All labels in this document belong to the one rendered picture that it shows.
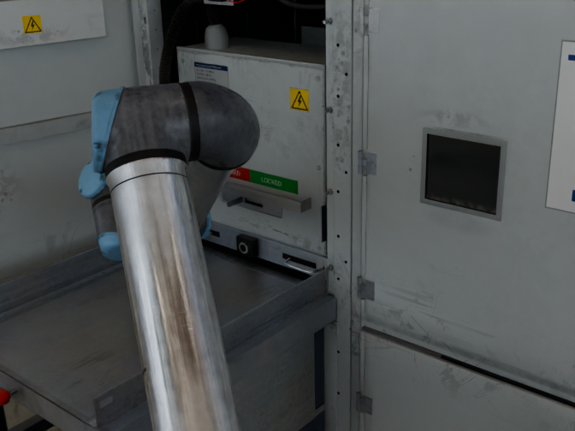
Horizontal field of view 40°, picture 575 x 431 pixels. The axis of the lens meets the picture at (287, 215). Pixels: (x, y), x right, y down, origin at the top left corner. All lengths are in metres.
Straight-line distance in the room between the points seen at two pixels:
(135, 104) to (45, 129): 0.99
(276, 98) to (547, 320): 0.80
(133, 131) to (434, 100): 0.69
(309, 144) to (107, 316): 0.62
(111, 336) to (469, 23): 1.00
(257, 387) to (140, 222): 0.82
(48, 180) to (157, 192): 1.09
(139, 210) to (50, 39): 1.04
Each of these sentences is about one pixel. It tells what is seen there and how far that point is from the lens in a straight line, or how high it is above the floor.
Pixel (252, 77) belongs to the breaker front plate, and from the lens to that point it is 1.94.
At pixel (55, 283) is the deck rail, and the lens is 2.05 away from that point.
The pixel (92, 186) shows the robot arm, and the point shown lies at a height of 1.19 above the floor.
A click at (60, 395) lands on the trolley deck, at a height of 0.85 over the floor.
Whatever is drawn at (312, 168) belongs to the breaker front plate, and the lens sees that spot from 1.88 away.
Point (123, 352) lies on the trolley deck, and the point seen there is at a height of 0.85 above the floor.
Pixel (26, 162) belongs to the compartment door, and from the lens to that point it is 2.10.
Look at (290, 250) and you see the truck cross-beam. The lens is 1.99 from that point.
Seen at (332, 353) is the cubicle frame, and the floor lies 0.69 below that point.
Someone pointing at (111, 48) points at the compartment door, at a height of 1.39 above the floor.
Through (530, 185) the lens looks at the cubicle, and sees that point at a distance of 1.52.
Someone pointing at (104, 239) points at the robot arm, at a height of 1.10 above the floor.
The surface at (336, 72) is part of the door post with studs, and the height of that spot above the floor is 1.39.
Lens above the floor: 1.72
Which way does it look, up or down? 21 degrees down
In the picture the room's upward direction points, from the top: 2 degrees counter-clockwise
